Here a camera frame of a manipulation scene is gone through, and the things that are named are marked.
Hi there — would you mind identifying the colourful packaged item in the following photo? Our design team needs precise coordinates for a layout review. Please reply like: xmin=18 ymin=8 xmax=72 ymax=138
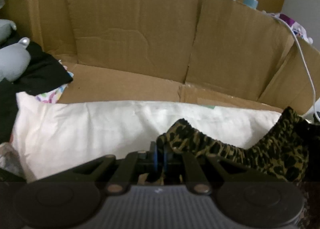
xmin=276 ymin=13 xmax=313 ymax=44

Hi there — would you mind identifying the paisley patterned scarf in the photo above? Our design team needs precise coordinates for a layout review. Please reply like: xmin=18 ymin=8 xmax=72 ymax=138
xmin=0 ymin=142 xmax=25 ymax=178

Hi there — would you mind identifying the grey neck pillow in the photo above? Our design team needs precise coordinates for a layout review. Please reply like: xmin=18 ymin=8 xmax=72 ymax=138
xmin=1 ymin=19 xmax=31 ymax=82

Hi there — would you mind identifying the cream bear print bedsheet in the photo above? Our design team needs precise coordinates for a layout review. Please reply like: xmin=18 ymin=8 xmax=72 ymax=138
xmin=13 ymin=92 xmax=280 ymax=182

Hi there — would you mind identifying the black garment in pile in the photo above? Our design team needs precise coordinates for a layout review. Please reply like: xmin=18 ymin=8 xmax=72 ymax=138
xmin=1 ymin=42 xmax=73 ymax=143

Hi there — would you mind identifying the white charging cable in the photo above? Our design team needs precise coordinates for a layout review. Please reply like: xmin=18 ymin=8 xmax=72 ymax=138
xmin=273 ymin=15 xmax=320 ymax=123

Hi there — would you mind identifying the leopard print garment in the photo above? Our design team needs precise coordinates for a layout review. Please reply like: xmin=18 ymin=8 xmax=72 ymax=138
xmin=156 ymin=107 xmax=311 ymax=186

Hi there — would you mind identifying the brown cardboard sheet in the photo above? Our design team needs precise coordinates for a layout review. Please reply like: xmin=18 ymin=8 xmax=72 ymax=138
xmin=1 ymin=0 xmax=319 ymax=114

